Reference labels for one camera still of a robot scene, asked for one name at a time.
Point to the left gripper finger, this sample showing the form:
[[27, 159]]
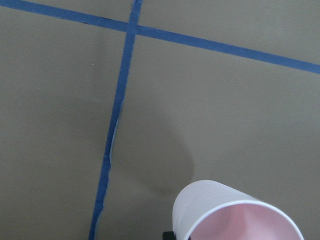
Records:
[[168, 235]]

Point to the pink paper cup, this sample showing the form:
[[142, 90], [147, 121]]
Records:
[[209, 210]]

